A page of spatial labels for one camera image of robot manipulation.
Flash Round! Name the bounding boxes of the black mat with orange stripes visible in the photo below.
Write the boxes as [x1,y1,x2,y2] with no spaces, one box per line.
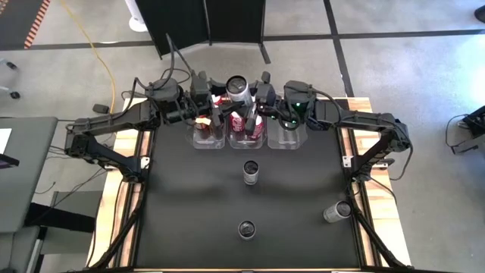
[0,0,52,50]

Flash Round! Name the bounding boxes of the yellow floor cable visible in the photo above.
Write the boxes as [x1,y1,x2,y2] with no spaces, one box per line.
[60,0,117,115]

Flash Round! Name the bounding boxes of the white Celsius drink can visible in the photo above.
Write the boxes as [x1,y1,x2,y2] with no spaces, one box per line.
[323,199,353,224]
[242,159,261,186]
[225,74,254,108]
[237,219,258,242]

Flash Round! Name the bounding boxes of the black metal frame strut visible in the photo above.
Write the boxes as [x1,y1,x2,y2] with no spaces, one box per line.
[348,185,405,270]
[90,181,147,270]

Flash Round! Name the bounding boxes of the office chair base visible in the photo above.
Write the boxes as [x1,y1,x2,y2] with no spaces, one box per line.
[0,58,22,100]

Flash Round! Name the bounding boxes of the grey desk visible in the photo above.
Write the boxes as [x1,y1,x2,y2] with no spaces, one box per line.
[0,116,58,233]

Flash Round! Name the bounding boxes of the dark tablet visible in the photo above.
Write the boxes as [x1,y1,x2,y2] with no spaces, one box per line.
[0,153,20,170]

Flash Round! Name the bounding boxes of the red Coca-Cola can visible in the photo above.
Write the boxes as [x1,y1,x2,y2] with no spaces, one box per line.
[252,113,265,140]
[229,111,247,133]

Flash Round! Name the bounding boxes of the black equipment box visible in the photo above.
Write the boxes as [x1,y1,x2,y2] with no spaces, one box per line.
[446,105,485,155]

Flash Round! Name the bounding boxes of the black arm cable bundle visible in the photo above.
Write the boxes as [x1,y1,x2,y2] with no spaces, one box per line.
[120,32,192,102]

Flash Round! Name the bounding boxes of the grey and black cabinet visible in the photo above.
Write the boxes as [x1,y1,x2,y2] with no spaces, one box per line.
[24,190,98,256]

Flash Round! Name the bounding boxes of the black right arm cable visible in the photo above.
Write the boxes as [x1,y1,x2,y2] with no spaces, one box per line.
[390,143,415,182]

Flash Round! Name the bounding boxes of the white paper sheet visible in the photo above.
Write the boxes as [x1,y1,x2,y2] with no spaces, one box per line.
[0,127,13,155]

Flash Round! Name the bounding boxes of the black room divider panel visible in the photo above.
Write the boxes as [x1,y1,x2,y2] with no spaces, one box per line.
[134,0,272,65]

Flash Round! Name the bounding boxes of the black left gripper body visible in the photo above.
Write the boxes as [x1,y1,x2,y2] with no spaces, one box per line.
[176,70,225,138]

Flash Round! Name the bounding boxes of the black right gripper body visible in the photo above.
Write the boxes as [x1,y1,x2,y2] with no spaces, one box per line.
[246,70,284,136]

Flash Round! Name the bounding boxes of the white pedestal stand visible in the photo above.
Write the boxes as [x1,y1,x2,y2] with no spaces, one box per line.
[124,0,149,33]

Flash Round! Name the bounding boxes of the clear plastic bin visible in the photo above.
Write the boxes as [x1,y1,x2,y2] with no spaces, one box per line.
[266,113,308,150]
[226,109,268,150]
[188,113,227,150]

